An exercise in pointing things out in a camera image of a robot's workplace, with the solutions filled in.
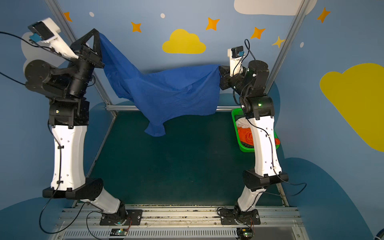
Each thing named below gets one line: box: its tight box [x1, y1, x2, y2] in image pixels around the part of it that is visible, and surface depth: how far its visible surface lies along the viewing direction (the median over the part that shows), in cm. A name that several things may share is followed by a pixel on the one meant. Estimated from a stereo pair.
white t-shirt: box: [236, 117, 251, 129], surface depth 109 cm
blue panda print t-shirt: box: [99, 33, 221, 137], surface depth 70 cm
